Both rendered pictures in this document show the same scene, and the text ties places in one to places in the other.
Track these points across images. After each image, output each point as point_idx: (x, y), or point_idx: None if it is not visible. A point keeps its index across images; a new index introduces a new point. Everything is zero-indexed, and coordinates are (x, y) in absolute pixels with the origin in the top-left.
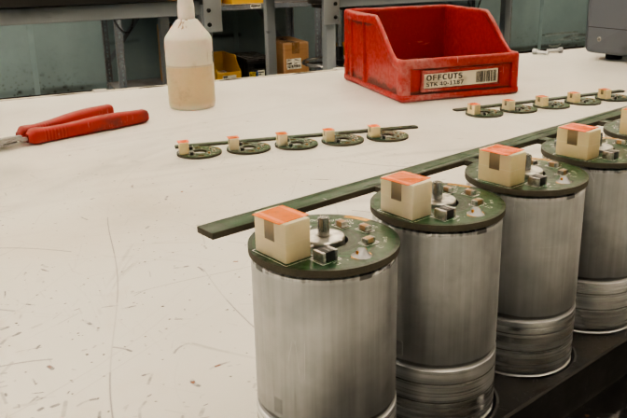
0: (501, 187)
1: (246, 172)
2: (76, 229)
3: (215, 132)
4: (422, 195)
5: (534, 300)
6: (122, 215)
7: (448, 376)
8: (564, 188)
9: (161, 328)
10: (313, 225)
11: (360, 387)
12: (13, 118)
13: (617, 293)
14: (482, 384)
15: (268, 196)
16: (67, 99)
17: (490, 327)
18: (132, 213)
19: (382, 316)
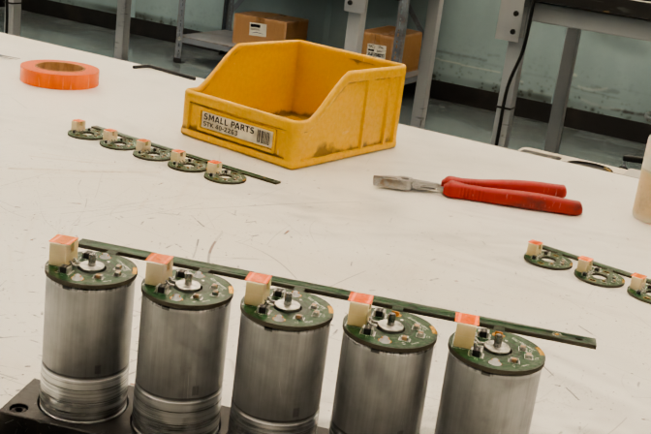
0: (241, 301)
1: (542, 294)
2: (329, 268)
3: (613, 251)
4: (153, 270)
5: (240, 395)
6: (378, 274)
7: (141, 395)
8: (263, 320)
9: (236, 345)
10: (111, 262)
11: (59, 352)
12: (485, 168)
13: None
14: (163, 418)
15: (507, 318)
16: (567, 168)
17: (173, 380)
18: (387, 276)
19: (76, 318)
